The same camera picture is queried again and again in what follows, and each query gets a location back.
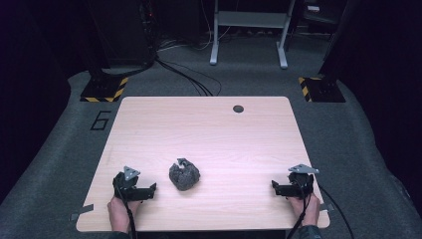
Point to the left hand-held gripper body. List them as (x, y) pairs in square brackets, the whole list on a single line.
[(126, 186)]

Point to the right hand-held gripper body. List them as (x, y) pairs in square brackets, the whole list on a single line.
[(301, 184)]

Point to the grey towel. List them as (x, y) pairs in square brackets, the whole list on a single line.
[(184, 175)]

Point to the person's right hand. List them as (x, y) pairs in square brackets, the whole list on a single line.
[(310, 209)]

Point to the person's left hand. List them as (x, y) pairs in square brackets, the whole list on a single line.
[(119, 212)]

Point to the grey tape strip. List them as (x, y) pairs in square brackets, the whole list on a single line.
[(82, 211), (327, 207)]

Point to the striped black stand base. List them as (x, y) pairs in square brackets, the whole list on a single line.
[(323, 89), (103, 89)]

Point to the black cabinet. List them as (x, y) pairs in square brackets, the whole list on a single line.
[(122, 33)]

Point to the white metal desk frame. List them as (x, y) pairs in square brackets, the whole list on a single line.
[(252, 19)]

